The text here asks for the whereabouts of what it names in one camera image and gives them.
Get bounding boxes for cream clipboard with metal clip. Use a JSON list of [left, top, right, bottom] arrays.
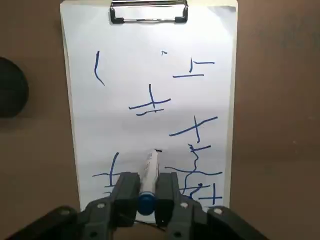
[[59, 0, 240, 226]]

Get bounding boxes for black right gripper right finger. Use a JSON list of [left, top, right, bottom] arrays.
[[154, 171, 268, 240]]

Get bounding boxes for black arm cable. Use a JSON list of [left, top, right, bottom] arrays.
[[134, 219, 167, 232]]

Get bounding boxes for white marker with blue cap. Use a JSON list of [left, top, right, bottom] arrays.
[[136, 148, 161, 216]]

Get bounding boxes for black mesh pen holder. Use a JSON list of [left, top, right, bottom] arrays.
[[0, 56, 30, 119]]

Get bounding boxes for white A4 paper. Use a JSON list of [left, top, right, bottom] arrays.
[[60, 3, 237, 225]]

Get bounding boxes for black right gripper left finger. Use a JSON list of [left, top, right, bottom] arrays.
[[7, 171, 141, 240]]

